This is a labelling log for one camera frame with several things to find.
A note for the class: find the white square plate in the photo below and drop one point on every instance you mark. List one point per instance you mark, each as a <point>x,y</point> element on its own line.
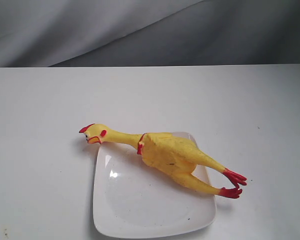
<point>134,201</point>

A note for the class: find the grey fabric backdrop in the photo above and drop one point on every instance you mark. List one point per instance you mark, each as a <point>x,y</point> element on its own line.
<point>129,33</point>

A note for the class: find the yellow rubber chicken toy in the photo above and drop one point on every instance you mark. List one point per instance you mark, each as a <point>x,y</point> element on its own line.
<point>174,156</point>

